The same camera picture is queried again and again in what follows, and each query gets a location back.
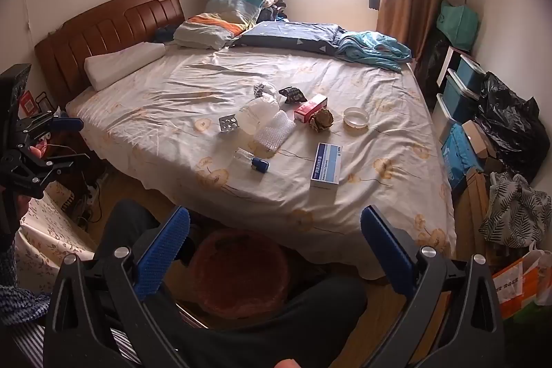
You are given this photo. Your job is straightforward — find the orange striped pillow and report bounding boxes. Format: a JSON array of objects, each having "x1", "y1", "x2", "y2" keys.
[{"x1": 172, "y1": 12, "x2": 255, "y2": 50}]

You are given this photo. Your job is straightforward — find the brown wooden headboard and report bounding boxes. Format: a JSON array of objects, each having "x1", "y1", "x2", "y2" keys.
[{"x1": 34, "y1": 0, "x2": 186, "y2": 106}]

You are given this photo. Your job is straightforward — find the floral cloth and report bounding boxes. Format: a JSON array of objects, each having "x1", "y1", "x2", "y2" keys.
[{"x1": 15, "y1": 180, "x2": 98, "y2": 282}]

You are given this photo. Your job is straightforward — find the teal and pink pillow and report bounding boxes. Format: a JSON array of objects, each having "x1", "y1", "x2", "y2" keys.
[{"x1": 205, "y1": 0, "x2": 281, "y2": 26}]

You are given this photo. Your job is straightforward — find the blue and white medicine box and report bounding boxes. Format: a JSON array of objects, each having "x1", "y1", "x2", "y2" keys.
[{"x1": 309, "y1": 142, "x2": 343, "y2": 190}]

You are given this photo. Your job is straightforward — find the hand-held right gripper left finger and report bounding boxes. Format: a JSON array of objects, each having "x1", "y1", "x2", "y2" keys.
[{"x1": 43, "y1": 206, "x2": 203, "y2": 368}]

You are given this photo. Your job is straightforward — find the white printed plastic bag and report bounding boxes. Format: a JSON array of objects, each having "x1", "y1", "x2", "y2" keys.
[{"x1": 254, "y1": 82, "x2": 279, "y2": 99}]

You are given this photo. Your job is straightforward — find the small bottle with blue cap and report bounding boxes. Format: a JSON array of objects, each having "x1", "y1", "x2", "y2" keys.
[{"x1": 235, "y1": 149, "x2": 270, "y2": 175}]

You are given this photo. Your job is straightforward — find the striped shirt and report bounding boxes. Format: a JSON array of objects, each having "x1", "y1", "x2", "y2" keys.
[{"x1": 9, "y1": 320, "x2": 143, "y2": 368}]

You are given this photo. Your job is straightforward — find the blue woven bag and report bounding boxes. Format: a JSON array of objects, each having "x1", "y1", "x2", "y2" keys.
[{"x1": 440, "y1": 122, "x2": 486, "y2": 190}]

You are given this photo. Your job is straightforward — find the light blue blanket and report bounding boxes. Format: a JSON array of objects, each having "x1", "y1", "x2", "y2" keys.
[{"x1": 335, "y1": 31, "x2": 412, "y2": 72}]

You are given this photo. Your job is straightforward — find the teal fabric bag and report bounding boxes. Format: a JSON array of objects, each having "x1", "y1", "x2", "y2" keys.
[{"x1": 436, "y1": 3, "x2": 479, "y2": 52}]

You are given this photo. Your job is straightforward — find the person's leg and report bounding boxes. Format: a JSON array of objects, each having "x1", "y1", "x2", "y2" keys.
[
  {"x1": 142, "y1": 275, "x2": 372, "y2": 368},
  {"x1": 92, "y1": 199, "x2": 203, "y2": 278}
]

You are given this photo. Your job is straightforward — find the person's left leg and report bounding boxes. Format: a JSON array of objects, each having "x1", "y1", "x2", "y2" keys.
[{"x1": 92, "y1": 199, "x2": 203, "y2": 278}]

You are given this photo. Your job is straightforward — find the bed with floral sheet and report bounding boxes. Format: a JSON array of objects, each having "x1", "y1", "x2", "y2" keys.
[{"x1": 65, "y1": 44, "x2": 458, "y2": 280}]

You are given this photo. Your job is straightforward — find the leaf print cloth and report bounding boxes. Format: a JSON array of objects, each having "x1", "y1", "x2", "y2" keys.
[{"x1": 479, "y1": 172, "x2": 552, "y2": 250}]

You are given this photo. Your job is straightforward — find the red cardboard box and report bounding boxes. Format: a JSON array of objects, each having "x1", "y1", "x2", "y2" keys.
[{"x1": 294, "y1": 94, "x2": 329, "y2": 123}]

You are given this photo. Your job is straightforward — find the black garbage bag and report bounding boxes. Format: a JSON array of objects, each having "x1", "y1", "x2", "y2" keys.
[{"x1": 474, "y1": 71, "x2": 545, "y2": 181}]

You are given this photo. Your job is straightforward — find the dark clothes pile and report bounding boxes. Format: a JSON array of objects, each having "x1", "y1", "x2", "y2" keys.
[{"x1": 259, "y1": 0, "x2": 289, "y2": 24}]

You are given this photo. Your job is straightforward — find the brown paper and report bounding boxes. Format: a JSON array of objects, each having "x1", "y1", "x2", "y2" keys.
[{"x1": 310, "y1": 108, "x2": 335, "y2": 133}]

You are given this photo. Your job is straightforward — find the black snack wrapper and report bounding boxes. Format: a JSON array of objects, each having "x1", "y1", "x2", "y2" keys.
[{"x1": 278, "y1": 87, "x2": 308, "y2": 105}]

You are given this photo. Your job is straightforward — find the black wire rack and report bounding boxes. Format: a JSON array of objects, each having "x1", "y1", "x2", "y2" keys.
[{"x1": 37, "y1": 91, "x2": 59, "y2": 112}]

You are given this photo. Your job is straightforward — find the blue plastic storage drawers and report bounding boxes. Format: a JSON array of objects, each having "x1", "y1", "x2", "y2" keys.
[{"x1": 435, "y1": 54, "x2": 488, "y2": 136}]

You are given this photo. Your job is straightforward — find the white board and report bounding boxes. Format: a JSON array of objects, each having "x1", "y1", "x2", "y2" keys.
[{"x1": 435, "y1": 47, "x2": 464, "y2": 93}]

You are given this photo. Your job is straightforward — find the white bubble wrap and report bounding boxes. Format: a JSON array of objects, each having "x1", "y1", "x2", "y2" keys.
[{"x1": 254, "y1": 110, "x2": 297, "y2": 157}]

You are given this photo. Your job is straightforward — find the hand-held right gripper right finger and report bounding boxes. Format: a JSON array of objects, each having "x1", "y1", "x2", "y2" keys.
[{"x1": 360, "y1": 205, "x2": 505, "y2": 368}]

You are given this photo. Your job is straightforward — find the navy patterned quilt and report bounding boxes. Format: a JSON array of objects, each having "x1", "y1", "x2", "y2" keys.
[{"x1": 233, "y1": 22, "x2": 346, "y2": 56}]

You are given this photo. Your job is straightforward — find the white foam pillow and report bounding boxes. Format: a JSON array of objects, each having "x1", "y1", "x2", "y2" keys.
[{"x1": 84, "y1": 41, "x2": 167, "y2": 91}]

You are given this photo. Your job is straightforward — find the white round lid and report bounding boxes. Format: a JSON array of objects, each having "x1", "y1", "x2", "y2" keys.
[{"x1": 343, "y1": 106, "x2": 371, "y2": 131}]

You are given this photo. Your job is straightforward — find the person's right leg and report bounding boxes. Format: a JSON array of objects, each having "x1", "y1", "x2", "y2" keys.
[{"x1": 142, "y1": 275, "x2": 372, "y2": 368}]

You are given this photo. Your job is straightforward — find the person's left forearm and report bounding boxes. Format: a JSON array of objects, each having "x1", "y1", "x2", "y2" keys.
[{"x1": 0, "y1": 239, "x2": 52, "y2": 326}]

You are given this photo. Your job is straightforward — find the dark wooden nightstand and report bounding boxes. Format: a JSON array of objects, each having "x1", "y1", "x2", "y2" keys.
[{"x1": 41, "y1": 105, "x2": 108, "y2": 196}]

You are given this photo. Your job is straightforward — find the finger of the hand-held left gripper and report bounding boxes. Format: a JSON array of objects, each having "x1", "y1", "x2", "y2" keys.
[
  {"x1": 17, "y1": 152, "x2": 90, "y2": 188},
  {"x1": 15, "y1": 113, "x2": 84, "y2": 145}
]

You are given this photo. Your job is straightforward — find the orange shopping bag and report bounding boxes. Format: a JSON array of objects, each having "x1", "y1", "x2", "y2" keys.
[{"x1": 492, "y1": 241, "x2": 552, "y2": 321}]

